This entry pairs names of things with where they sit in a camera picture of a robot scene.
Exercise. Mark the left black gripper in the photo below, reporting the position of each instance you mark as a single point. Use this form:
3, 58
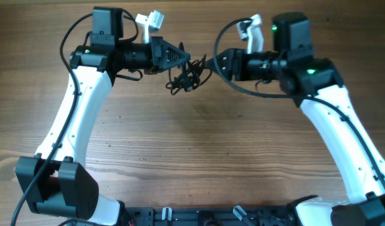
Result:
157, 48

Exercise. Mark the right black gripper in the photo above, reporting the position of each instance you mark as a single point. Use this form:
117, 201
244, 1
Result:
241, 74

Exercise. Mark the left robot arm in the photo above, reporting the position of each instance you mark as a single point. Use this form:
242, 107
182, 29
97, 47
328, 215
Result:
54, 180

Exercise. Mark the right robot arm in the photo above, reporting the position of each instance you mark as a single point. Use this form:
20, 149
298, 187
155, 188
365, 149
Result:
317, 88

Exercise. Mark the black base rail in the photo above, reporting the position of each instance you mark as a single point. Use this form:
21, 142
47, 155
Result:
208, 216

